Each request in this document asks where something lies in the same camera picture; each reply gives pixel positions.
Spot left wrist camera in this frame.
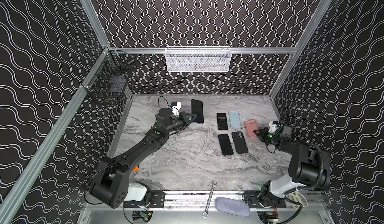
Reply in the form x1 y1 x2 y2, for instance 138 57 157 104
169 102 182 117

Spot pale blue phone case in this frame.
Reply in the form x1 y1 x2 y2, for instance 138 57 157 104
229 111 242 129

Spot black phone case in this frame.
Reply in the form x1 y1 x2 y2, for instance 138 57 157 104
232 131 249 154

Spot black wire basket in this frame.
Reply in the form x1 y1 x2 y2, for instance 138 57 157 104
85 49 137 106

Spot silver wrench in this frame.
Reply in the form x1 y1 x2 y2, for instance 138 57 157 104
203 181 217 219

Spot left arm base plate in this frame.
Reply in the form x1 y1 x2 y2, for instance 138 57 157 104
123 191 166 209

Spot black phone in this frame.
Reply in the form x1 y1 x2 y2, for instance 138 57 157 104
191 99 204 124
218 134 234 156

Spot white wire basket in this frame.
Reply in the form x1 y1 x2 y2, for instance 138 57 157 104
165 46 232 73

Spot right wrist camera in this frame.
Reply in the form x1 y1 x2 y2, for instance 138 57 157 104
269 121 279 134

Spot pink phone case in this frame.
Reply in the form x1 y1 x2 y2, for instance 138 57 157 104
245 119 259 138

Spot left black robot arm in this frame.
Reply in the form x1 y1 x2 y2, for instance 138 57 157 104
89 108 197 209

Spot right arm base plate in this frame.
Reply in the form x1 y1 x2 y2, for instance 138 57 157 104
242 191 287 209

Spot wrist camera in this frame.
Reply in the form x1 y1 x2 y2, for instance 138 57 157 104
169 102 182 117
269 121 279 134

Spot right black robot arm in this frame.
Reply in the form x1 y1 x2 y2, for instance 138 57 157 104
254 123 331 200

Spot white scissors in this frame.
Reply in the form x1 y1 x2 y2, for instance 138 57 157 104
288 191 308 208

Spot grey cloth pad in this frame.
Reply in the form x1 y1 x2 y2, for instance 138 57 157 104
216 197 250 218

